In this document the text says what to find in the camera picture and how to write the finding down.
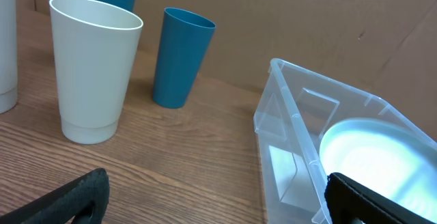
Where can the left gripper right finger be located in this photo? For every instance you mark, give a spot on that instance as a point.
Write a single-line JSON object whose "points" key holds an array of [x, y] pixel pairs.
{"points": [[350, 202]]}

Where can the clear plastic storage container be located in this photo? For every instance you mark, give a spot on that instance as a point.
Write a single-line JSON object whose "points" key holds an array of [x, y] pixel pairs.
{"points": [[297, 107]]}

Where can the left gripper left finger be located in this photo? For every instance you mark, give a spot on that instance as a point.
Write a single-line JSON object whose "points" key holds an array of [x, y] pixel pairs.
{"points": [[83, 200]]}

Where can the cream cup far left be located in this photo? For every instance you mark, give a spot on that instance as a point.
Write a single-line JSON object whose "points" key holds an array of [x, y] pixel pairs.
{"points": [[8, 57]]}

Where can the blue cup near container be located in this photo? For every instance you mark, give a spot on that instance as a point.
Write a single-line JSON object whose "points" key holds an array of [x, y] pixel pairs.
{"points": [[184, 40]]}

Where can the cream cup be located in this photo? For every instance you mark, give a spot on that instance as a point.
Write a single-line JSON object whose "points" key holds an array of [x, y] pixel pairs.
{"points": [[94, 45], [8, 57]]}

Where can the cream cup inner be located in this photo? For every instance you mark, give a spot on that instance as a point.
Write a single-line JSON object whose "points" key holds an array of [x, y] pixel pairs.
{"points": [[94, 45]]}

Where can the grey plate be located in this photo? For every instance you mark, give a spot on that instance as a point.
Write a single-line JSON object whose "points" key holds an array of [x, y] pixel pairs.
{"points": [[386, 158]]}

